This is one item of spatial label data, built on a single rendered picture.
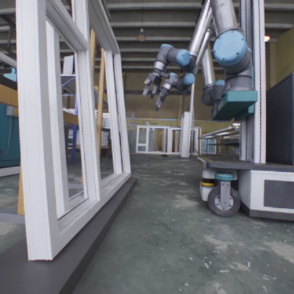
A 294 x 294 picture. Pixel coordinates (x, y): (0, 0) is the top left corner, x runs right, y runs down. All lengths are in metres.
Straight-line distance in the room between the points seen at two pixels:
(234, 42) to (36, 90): 0.87
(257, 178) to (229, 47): 0.67
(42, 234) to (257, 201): 0.96
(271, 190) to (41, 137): 1.04
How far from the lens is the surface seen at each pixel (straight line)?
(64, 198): 0.79
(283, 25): 15.11
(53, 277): 0.58
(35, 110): 0.59
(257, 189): 1.08
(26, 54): 0.66
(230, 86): 1.15
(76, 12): 1.24
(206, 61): 1.88
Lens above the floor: 0.38
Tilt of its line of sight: 3 degrees up
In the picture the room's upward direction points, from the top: 2 degrees clockwise
